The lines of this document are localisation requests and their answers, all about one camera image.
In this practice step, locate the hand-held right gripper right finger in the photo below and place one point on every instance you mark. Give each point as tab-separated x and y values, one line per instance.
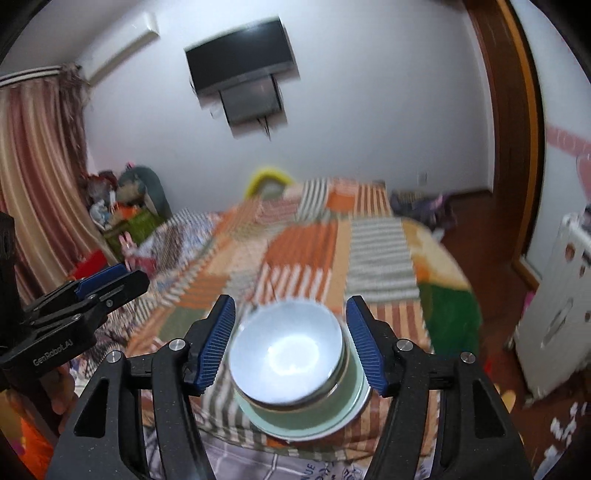
364	346

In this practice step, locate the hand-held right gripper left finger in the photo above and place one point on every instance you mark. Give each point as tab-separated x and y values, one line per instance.
217	344

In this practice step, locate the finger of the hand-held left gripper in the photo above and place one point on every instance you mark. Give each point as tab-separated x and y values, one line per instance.
120	290
101	279

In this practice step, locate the pink bowl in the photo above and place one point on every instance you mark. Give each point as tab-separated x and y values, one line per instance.
343	369

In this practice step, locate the white bowl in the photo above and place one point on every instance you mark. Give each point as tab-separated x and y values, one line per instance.
286	350

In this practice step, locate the green bowl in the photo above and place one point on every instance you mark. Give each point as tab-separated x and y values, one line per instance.
323	408

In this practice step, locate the red cloth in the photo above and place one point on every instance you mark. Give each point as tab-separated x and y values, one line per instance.
92	265

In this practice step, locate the pink bunny toy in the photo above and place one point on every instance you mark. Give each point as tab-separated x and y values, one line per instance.
128	247

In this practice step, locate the green cardboard box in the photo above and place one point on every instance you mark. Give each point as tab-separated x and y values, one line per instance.
138	230

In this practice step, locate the checkered patterned quilt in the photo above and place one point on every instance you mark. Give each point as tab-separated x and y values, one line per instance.
171	249

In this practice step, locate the orange striped patchwork blanket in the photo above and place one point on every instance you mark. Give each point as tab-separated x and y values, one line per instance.
369	258

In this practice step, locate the clear plastic bag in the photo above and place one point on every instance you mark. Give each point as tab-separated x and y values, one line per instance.
99	187

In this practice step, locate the striped red beige curtain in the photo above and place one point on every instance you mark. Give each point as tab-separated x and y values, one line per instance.
37	184

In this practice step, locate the grey printed cloth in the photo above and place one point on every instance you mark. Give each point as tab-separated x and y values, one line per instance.
295	466

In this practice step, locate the dark bag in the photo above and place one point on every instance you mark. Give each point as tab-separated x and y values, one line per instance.
420	207

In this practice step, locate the white suitcase with stickers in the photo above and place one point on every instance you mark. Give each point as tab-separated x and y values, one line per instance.
558	314

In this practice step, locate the curtain rod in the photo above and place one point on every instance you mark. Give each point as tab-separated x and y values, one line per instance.
27	74

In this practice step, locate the white air conditioner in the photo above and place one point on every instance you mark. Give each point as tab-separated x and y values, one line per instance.
120	46

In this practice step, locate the brown wooden door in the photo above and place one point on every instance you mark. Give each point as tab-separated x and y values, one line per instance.
512	115

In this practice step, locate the white wardrobe door pink hearts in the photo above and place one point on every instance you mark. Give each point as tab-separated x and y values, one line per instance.
563	92

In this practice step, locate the small black wall monitor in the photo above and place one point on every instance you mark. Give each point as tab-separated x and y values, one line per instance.
251	104

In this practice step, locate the black wall television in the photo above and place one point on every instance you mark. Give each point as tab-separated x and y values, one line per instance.
240	53

